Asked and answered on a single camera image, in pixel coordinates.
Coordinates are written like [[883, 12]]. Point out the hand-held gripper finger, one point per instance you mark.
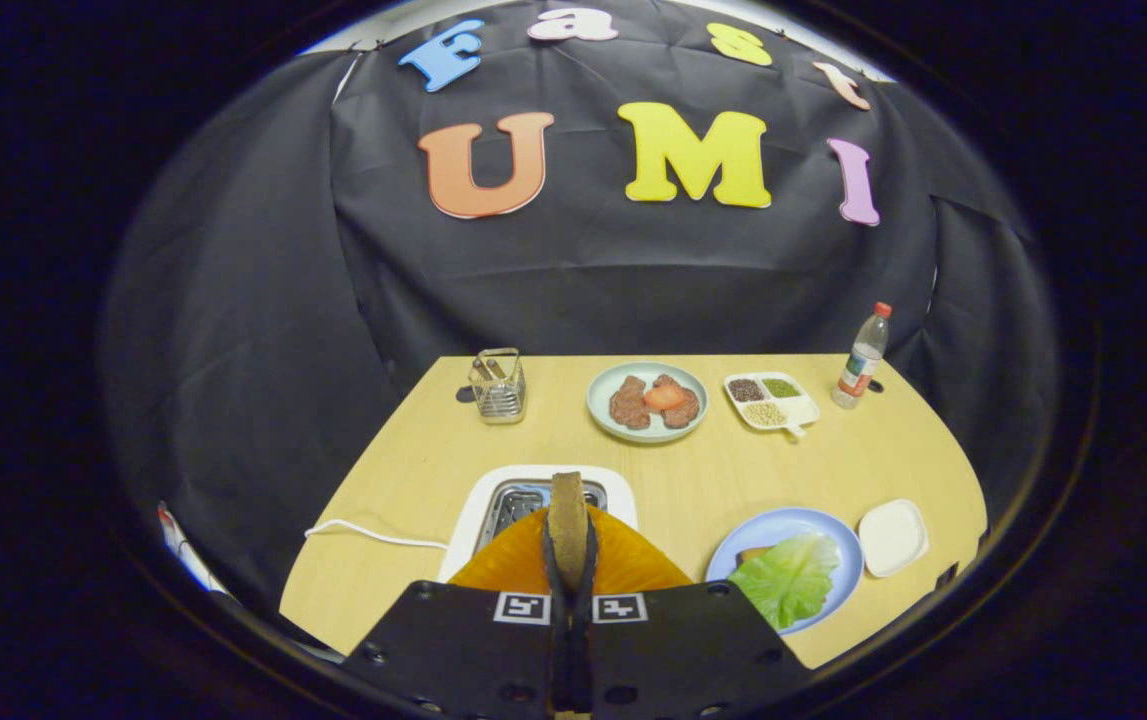
[[560, 625], [581, 625]]

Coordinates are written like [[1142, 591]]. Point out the toasted brown bread slice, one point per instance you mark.
[[568, 530]]

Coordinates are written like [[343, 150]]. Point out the green lettuce leaf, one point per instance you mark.
[[788, 580]]

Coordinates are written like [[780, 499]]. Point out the white toaster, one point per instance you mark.
[[468, 520]]

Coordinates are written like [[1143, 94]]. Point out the bread slice under ham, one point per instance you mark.
[[751, 553]]

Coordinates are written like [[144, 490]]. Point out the pale green plate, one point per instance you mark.
[[648, 433]]

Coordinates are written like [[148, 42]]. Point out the brown meat patty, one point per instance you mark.
[[685, 412], [628, 405]]

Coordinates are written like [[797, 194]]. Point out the blue round plate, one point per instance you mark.
[[783, 522]]

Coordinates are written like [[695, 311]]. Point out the red tomato slice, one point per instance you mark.
[[664, 397]]

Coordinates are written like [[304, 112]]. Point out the white divided seasoning dish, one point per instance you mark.
[[798, 410]]

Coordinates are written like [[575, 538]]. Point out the small white dish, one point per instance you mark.
[[893, 538]]

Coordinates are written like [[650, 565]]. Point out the black backdrop cloth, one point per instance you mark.
[[573, 290]]

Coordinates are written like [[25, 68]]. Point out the clear plastic water bottle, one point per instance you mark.
[[863, 365]]

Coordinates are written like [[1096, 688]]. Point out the white and blue board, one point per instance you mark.
[[178, 545]]

